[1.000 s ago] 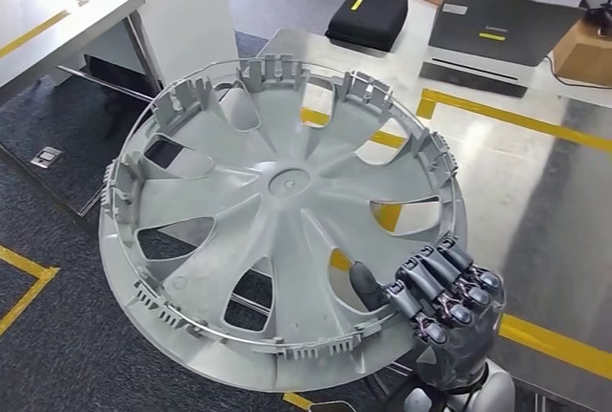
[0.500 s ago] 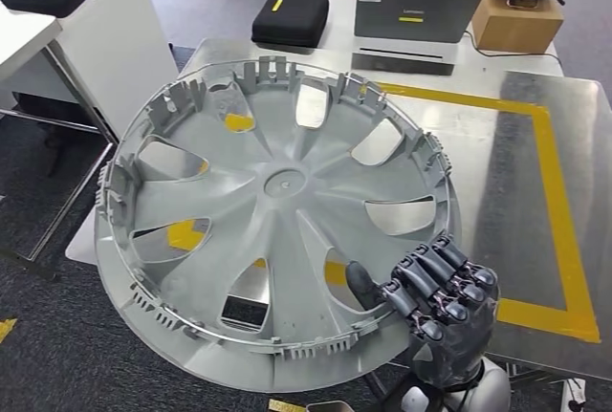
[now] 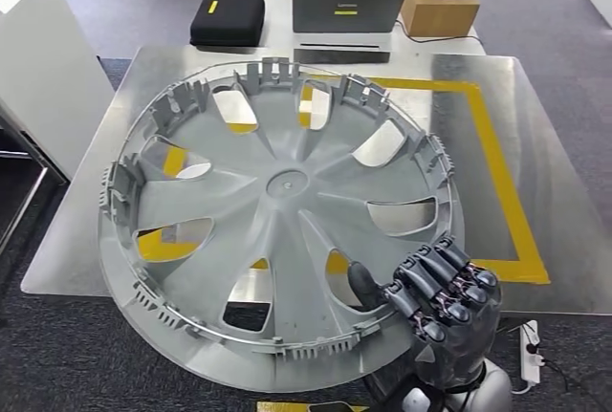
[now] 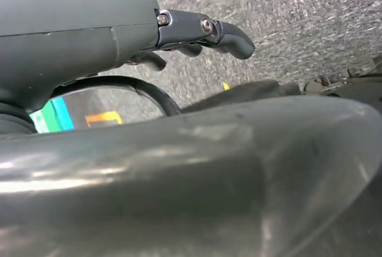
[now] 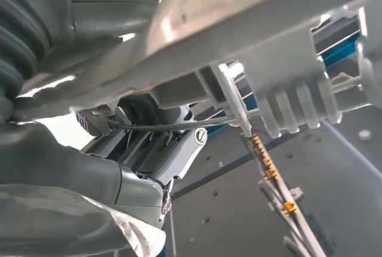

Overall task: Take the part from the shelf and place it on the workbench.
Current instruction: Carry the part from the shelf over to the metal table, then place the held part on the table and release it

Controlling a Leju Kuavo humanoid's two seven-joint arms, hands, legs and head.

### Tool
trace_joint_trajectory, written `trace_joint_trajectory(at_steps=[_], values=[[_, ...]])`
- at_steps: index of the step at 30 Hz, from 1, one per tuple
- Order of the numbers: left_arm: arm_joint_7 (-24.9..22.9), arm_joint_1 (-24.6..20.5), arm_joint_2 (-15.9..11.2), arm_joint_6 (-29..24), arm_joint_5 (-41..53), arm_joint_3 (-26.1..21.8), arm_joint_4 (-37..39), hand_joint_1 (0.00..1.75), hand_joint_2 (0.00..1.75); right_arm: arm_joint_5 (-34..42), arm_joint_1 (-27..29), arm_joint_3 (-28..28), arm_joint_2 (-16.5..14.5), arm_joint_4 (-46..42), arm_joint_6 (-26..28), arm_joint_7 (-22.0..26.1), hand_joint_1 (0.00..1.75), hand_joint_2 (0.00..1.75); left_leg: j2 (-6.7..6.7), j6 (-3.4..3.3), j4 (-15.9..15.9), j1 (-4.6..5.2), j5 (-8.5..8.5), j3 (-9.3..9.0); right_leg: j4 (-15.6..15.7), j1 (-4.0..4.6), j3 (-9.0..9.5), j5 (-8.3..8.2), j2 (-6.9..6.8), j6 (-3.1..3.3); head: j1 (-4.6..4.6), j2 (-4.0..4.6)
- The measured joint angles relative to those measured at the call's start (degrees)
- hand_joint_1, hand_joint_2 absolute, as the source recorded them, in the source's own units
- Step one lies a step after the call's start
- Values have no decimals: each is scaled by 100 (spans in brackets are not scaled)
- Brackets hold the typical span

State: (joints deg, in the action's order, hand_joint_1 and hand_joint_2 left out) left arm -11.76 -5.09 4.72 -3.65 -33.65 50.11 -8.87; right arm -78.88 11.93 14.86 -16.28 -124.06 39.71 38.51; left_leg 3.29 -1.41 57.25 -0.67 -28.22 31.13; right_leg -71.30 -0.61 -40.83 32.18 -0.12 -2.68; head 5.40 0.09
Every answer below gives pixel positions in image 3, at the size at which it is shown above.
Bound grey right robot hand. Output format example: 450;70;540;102
347;233;503;393

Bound grey plastic wheel hubcap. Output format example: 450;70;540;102
97;55;465;395

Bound white power strip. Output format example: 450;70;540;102
520;318;543;388

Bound black robot lower body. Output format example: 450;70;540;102
308;401;355;412

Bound yellow floor tape strip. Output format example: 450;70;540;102
257;401;369;412

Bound brown cardboard box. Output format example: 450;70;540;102
400;0;481;39

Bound grey laptop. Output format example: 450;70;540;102
291;0;413;66

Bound black zipped case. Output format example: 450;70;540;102
189;0;267;50

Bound white cabinet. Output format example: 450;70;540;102
0;0;115;183

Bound grey metal frame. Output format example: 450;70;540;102
0;101;68;255

